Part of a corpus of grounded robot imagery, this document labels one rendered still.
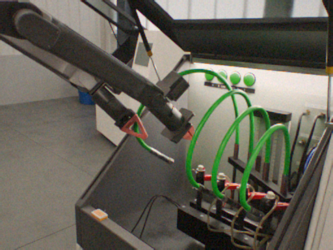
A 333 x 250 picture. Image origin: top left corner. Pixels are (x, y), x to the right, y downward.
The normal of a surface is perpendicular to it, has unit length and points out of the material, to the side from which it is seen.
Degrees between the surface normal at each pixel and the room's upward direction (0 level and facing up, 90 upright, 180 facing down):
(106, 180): 90
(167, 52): 90
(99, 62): 107
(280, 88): 90
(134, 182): 90
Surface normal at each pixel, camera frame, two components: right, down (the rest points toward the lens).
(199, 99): -0.71, 0.18
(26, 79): 0.69, 0.22
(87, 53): 0.69, 0.48
